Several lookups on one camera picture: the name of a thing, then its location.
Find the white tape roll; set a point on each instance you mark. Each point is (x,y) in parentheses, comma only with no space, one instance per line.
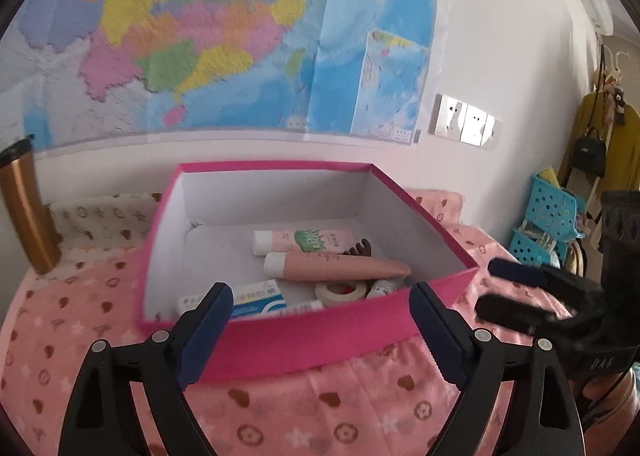
(327,293)

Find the yellow pad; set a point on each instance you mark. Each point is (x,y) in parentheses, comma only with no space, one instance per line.
(548,176)

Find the brown wooden comb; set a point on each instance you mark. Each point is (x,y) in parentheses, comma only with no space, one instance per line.
(360,248)

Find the colourful wall map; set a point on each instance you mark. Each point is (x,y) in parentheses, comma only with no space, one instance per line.
(200,36)

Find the plain pink tube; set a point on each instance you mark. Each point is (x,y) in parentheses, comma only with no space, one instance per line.
(340,266)

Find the small white bottle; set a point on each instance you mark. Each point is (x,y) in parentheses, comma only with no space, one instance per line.
(380,290)

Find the person's right forearm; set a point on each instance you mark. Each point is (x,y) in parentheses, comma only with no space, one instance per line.
(620,401)

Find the blue plastic basket rack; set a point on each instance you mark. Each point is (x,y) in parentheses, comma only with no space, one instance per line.
(550,208)

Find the pink tube with green print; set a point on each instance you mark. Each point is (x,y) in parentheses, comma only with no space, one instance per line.
(310,240)

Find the pink cardboard box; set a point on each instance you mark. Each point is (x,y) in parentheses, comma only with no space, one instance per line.
(300,341)

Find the white teal medicine box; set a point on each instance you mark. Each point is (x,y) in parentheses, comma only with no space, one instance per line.
(305,307)

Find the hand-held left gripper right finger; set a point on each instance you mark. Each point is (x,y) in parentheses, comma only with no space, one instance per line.
(440,331)

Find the yellow garment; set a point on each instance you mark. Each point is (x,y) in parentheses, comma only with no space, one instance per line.
(625,146)

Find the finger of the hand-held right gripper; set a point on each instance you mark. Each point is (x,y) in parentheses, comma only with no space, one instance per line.
(520,272)
(510,311)

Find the black handbag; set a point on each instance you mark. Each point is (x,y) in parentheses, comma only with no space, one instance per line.
(590,154)

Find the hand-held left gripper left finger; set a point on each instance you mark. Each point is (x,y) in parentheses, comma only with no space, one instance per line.
(210,331)

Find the bronze metal tumbler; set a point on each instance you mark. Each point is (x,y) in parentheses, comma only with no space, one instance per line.
(27,216)

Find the cream printed blanket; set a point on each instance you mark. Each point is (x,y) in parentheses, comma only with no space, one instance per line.
(100,221)

